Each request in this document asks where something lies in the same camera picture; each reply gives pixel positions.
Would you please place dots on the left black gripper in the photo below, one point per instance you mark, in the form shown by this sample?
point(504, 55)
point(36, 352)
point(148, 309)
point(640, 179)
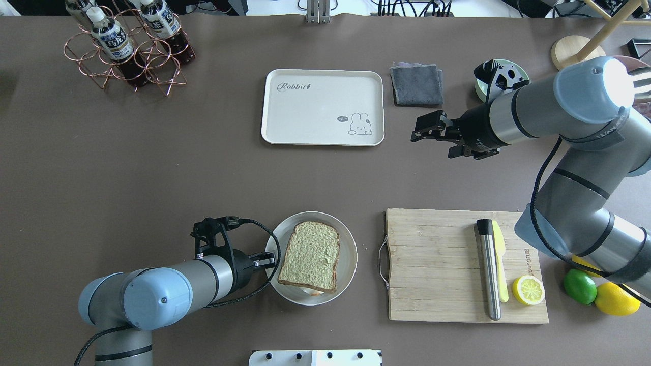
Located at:
point(241, 267)

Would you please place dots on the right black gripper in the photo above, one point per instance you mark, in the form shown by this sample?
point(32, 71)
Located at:
point(476, 129)

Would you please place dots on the bread slice top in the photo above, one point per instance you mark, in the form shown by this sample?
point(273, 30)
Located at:
point(311, 257)

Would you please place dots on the fried egg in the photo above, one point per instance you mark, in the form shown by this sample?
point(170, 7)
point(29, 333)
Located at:
point(312, 292)

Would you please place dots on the white round plate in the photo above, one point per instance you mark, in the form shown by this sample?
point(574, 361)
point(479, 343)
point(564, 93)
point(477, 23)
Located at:
point(345, 269)

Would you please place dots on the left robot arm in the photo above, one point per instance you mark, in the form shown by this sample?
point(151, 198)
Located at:
point(127, 307)

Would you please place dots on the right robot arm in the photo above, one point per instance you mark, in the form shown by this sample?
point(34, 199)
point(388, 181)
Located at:
point(589, 106)

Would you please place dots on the cream rabbit serving tray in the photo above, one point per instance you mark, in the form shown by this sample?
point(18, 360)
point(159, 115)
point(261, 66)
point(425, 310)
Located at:
point(323, 107)

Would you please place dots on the mint green bowl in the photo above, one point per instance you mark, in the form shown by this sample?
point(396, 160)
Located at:
point(519, 71)

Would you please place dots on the grey folded cloth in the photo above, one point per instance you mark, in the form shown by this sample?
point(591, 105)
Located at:
point(416, 84)

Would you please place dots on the yellow plastic knife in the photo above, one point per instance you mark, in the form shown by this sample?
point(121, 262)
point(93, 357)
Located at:
point(500, 250)

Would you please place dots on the wooden cup stand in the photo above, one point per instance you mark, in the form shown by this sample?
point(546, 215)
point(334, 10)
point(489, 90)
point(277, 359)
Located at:
point(573, 49)

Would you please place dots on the bamboo cutting board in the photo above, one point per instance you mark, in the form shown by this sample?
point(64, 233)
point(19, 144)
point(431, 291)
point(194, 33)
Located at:
point(435, 265)

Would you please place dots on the whole lemon upper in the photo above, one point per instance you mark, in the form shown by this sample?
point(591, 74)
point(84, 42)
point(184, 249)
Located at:
point(580, 261)

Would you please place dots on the whole lemon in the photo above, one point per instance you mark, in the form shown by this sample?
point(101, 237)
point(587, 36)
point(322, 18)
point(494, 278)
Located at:
point(580, 261)
point(612, 300)

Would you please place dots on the lemon half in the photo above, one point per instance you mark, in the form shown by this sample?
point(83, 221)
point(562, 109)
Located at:
point(528, 290)

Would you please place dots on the metal ice scoop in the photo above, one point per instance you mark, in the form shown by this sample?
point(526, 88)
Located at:
point(641, 84)

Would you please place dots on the pink bowl with ice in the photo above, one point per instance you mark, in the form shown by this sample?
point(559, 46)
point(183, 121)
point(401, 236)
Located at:
point(631, 64)

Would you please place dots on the green lime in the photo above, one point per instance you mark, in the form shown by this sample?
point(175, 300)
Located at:
point(580, 286)

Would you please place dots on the whole lemon lower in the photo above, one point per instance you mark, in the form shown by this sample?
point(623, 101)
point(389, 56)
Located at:
point(612, 300)

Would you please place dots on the tea bottle right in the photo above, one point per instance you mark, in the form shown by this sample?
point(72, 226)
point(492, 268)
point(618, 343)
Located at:
point(163, 24)

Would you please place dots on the tea bottle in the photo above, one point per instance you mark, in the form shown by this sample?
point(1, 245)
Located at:
point(163, 24)
point(78, 9)
point(118, 46)

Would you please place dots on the tea bottle front left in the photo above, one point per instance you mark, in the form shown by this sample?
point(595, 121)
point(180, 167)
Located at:
point(118, 46)

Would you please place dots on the tea bottle back left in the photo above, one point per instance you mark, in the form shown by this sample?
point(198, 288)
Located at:
point(78, 9)

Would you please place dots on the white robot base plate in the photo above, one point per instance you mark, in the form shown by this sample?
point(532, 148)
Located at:
point(317, 357)

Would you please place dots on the copper wire bottle rack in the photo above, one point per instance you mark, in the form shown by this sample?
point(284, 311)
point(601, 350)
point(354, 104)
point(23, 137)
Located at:
point(143, 44)

